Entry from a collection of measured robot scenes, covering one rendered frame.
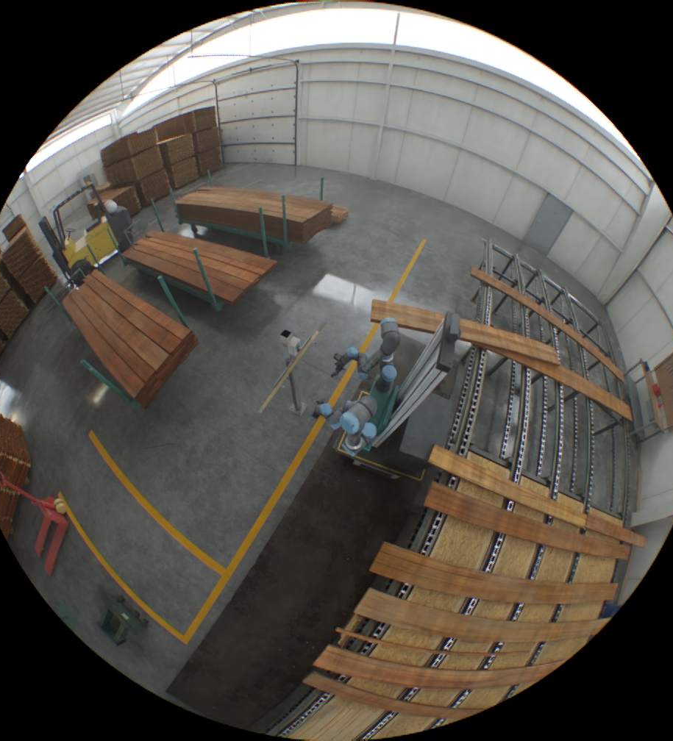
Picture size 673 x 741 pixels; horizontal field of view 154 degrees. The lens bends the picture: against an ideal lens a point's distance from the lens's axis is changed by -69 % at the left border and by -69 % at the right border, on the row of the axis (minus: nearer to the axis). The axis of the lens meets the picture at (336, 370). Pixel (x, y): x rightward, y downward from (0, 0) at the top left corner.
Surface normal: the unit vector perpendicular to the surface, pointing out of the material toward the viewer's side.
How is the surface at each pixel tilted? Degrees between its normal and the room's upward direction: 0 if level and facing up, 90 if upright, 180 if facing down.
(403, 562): 0
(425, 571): 0
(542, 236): 90
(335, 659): 0
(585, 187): 87
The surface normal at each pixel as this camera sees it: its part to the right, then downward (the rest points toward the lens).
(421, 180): -0.48, 0.76
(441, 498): 0.07, -0.50
